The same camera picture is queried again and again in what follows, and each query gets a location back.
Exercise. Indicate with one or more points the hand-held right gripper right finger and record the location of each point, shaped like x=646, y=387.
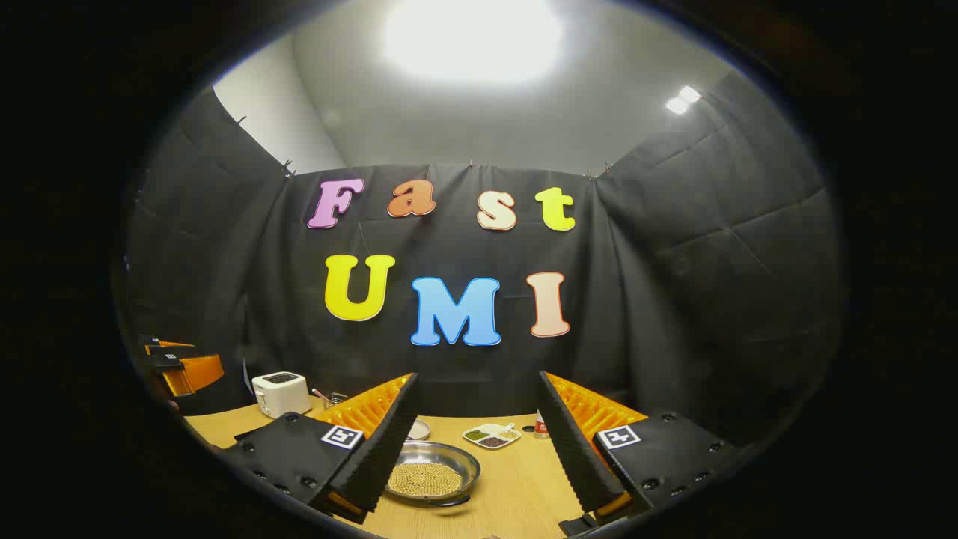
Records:
x=572, y=449

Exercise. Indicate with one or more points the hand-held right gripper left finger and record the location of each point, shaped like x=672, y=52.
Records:
x=382, y=449

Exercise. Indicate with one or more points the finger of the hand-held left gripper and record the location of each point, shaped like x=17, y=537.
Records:
x=174, y=346
x=196, y=370

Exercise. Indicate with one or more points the pile of soybeans in pot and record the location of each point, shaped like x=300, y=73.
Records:
x=425, y=477

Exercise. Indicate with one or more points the clear water bottle red label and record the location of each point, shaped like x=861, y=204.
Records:
x=541, y=427

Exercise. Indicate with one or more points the white round plate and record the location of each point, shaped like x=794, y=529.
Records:
x=420, y=430

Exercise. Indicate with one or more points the pile of red beans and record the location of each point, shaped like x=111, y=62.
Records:
x=492, y=442

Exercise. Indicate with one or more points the pink utensil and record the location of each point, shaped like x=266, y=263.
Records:
x=320, y=394

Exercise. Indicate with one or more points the white divided dish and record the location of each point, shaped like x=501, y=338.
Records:
x=490, y=436

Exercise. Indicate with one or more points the white toaster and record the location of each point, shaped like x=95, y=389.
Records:
x=281, y=393

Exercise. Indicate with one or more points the pile of green mung beans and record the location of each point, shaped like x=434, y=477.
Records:
x=476, y=435

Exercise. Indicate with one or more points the black backdrop cloth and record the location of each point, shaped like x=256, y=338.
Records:
x=673, y=299

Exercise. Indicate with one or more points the small ceiling light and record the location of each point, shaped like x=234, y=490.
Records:
x=681, y=99

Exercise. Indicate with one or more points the large ceiling light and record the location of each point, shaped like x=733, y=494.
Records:
x=471, y=37

